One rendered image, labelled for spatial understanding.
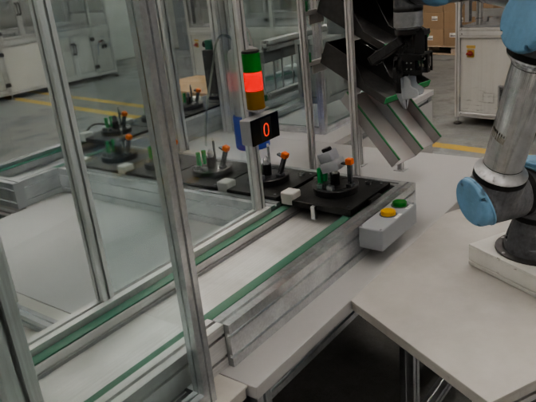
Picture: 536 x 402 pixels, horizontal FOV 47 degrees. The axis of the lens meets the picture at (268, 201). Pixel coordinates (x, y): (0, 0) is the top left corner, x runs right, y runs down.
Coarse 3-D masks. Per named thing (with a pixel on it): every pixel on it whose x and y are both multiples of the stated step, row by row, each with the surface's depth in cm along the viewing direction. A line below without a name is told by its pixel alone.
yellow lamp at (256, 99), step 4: (248, 92) 166; (252, 92) 166; (256, 92) 165; (260, 92) 166; (248, 96) 166; (252, 96) 166; (256, 96) 166; (260, 96) 166; (248, 100) 167; (252, 100) 166; (256, 100) 166; (260, 100) 166; (264, 100) 168; (248, 104) 167; (252, 104) 167; (256, 104) 166; (260, 104) 167; (264, 104) 168; (248, 108) 168; (252, 108) 167; (256, 108) 167; (260, 108) 167
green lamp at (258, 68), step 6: (246, 54) 162; (252, 54) 162; (258, 54) 163; (246, 60) 162; (252, 60) 162; (258, 60) 163; (246, 66) 163; (252, 66) 163; (258, 66) 164; (246, 72) 164; (252, 72) 163
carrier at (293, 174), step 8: (264, 160) 198; (264, 168) 199; (272, 168) 206; (264, 176) 195; (272, 176) 198; (280, 176) 196; (288, 176) 199; (296, 176) 202; (304, 176) 201; (312, 176) 200; (264, 184) 195; (272, 184) 195; (280, 184) 196; (288, 184) 195; (296, 184) 195; (264, 192) 191; (272, 192) 190; (280, 192) 189; (280, 200) 188
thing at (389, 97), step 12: (324, 48) 200; (336, 48) 196; (360, 48) 205; (324, 60) 202; (336, 60) 198; (360, 60) 207; (336, 72) 199; (360, 72) 203; (372, 72) 205; (384, 72) 201; (360, 84) 194; (372, 84) 198; (384, 84) 200; (372, 96) 192; (384, 96) 193; (396, 96) 192
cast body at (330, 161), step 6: (324, 150) 182; (330, 150) 182; (336, 150) 183; (318, 156) 183; (324, 156) 182; (330, 156) 181; (336, 156) 183; (342, 156) 183; (324, 162) 183; (330, 162) 181; (336, 162) 180; (324, 168) 184; (330, 168) 182; (336, 168) 181
